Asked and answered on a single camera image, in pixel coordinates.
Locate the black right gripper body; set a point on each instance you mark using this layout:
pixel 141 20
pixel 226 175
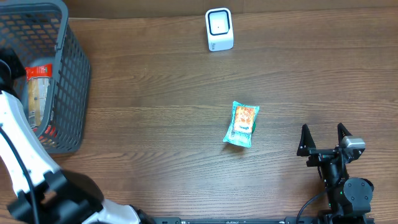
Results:
pixel 321 159

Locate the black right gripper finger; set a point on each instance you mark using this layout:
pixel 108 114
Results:
pixel 306 145
pixel 343 134

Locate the teal orange snack packet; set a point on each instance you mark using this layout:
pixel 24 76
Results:
pixel 242 125

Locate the long red orange spaghetti pack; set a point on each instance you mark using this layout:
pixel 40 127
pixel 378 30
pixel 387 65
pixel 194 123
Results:
pixel 37 83

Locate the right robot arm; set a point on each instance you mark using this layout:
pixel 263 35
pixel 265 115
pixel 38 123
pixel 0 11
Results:
pixel 349 199

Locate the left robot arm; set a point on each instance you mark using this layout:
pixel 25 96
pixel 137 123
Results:
pixel 45 192

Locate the white barcode scanner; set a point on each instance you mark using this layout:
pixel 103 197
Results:
pixel 219 29

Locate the grey plastic mesh basket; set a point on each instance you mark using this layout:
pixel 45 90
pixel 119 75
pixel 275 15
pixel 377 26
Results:
pixel 39 33

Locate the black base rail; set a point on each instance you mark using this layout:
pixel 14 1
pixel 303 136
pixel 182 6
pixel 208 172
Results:
pixel 286 220

